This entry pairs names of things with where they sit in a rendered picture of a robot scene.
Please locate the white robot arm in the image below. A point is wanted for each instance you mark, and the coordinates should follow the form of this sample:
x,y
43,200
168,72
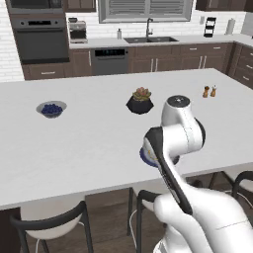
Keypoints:
x,y
210,214

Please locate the brown salt shaker white top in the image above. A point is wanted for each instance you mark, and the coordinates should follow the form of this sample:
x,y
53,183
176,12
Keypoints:
x,y
213,91

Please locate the succulent in black pot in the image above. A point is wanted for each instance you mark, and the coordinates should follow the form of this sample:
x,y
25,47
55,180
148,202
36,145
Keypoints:
x,y
139,102

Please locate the blue plate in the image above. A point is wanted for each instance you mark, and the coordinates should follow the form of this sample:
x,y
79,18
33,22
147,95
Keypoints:
x,y
145,158

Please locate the grey dishwasher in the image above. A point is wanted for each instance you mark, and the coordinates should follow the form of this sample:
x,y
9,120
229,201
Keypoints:
x,y
109,62

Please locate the black and white chair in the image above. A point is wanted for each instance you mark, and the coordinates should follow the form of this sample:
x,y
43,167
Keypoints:
x,y
242,179
56,222
142,201

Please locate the blueberries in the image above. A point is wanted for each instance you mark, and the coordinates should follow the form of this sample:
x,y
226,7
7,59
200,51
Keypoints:
x,y
51,109

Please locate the brown lower cupboards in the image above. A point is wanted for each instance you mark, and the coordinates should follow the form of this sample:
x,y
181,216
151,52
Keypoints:
x,y
49,70
178,59
243,66

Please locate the grey bowl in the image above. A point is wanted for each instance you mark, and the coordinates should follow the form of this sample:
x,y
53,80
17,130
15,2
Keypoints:
x,y
41,108

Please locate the dark sink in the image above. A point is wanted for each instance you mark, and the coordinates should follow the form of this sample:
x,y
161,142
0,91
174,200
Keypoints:
x,y
151,40

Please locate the white soap dispenser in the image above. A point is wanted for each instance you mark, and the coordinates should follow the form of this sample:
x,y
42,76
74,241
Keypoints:
x,y
119,34

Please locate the dark tap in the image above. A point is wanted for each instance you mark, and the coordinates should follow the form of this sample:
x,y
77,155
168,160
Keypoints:
x,y
149,28

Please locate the silver coffee machine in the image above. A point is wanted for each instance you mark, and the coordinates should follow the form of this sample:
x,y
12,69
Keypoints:
x,y
77,31

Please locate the window with grey blinds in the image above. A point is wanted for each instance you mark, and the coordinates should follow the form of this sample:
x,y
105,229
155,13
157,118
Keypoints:
x,y
146,8

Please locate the white paper towel roll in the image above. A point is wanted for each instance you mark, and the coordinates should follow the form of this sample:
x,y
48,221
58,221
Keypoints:
x,y
230,27

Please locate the grey microwave oven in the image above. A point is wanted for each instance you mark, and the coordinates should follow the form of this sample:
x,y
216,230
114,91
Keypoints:
x,y
33,5

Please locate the grey wall oven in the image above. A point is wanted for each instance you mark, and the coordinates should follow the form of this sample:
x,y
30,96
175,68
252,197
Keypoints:
x,y
41,41

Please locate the dark brown wall cupboards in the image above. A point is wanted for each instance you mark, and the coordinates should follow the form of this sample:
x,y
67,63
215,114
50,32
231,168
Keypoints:
x,y
80,5
224,4

